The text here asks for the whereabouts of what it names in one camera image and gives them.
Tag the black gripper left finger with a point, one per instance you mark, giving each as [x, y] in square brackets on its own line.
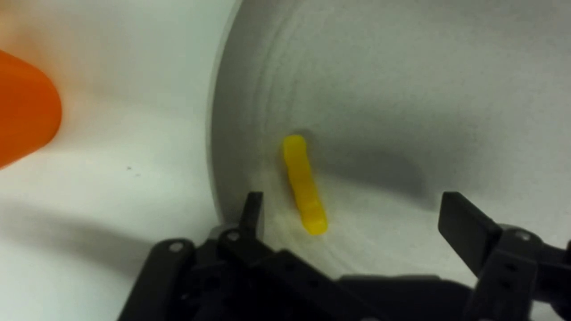
[197, 279]

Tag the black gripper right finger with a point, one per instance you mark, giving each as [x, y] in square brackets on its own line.
[518, 274]

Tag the yellow toy fry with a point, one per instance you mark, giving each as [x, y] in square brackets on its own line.
[304, 185]

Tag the orange plastic cup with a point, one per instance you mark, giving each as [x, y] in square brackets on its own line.
[23, 108]

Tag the beige round plate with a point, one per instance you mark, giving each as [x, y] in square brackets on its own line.
[416, 90]

